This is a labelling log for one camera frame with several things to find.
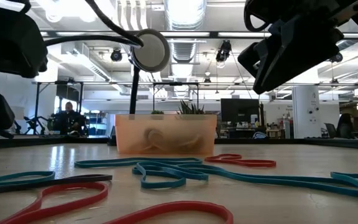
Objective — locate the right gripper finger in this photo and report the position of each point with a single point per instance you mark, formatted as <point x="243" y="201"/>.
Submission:
<point x="269" y="53"/>
<point x="306" y="43"/>

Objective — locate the red rubber band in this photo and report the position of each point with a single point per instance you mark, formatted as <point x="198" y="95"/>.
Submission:
<point x="172" y="204"/>
<point x="259" y="163"/>

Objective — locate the long teal rubber band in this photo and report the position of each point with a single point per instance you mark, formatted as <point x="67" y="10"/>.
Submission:
<point x="275" y="179"/>

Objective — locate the orange translucent plastic bin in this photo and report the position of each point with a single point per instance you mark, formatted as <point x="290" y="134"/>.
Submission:
<point x="166" y="133"/>

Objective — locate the dark grey rubber band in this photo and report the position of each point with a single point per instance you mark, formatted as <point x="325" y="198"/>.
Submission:
<point x="89" y="178"/>

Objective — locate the black ceiling spotlight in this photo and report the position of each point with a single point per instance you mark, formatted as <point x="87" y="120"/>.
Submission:
<point x="336" y="57"/>
<point x="116" y="55"/>

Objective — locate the black computer monitor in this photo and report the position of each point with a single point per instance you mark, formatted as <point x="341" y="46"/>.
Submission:
<point x="239" y="110"/>

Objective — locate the white round column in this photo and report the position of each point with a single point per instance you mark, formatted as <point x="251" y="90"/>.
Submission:
<point x="306" y="112"/>

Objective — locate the blue and white bag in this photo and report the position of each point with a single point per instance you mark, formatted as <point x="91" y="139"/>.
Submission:
<point x="260" y="135"/>

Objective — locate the black office chair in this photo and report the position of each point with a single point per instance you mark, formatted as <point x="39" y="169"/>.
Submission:
<point x="345" y="126"/>

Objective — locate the person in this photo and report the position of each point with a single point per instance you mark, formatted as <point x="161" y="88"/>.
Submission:
<point x="69" y="119"/>

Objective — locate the small green potted plant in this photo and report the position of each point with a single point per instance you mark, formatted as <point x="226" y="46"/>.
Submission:
<point x="191" y="109"/>

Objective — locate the shelf with blue bins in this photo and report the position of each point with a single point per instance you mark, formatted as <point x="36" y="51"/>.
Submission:
<point x="96" y="124"/>

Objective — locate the black desk lamp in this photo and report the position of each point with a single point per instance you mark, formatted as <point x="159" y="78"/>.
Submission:
<point x="150" y="49"/>

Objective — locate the small green plant tuft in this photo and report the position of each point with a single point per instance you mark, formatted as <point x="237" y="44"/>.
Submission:
<point x="157" y="112"/>

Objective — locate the black overhead camera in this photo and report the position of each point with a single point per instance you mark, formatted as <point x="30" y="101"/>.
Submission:
<point x="224" y="49"/>

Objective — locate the black frame stand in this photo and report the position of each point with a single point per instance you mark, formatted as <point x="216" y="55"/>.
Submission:
<point x="176" y="83"/>
<point x="68" y="83"/>

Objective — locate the silver ventilation duct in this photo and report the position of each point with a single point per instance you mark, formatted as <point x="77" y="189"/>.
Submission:
<point x="185" y="18"/>

